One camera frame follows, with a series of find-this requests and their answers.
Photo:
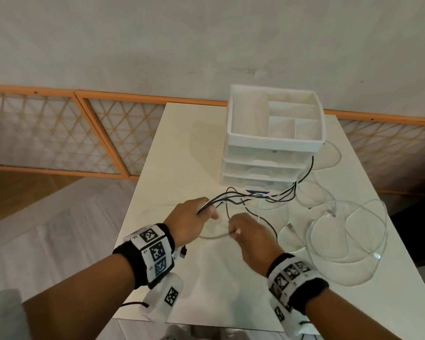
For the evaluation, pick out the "person's right hand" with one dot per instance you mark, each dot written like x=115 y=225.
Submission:
x=255 y=240

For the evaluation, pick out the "person's left hand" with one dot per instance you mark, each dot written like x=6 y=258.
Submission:
x=186 y=223

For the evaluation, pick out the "white drawer organizer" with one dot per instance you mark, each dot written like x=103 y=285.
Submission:
x=248 y=116

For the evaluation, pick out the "person's left forearm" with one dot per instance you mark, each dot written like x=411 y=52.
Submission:
x=78 y=304

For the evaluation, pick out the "person's right forearm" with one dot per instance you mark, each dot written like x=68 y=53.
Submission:
x=343 y=318

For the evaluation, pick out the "black wristband with marker tags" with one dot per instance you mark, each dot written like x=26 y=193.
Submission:
x=294 y=276
x=152 y=251

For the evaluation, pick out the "blue table sticker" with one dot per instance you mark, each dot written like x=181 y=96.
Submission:
x=258 y=192

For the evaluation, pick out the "white table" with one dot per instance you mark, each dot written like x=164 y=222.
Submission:
x=216 y=279

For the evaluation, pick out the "orange-framed lattice screen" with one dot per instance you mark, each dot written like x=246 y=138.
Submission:
x=145 y=99
x=375 y=117
x=21 y=89

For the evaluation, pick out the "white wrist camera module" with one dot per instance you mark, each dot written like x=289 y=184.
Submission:
x=166 y=297
x=294 y=327

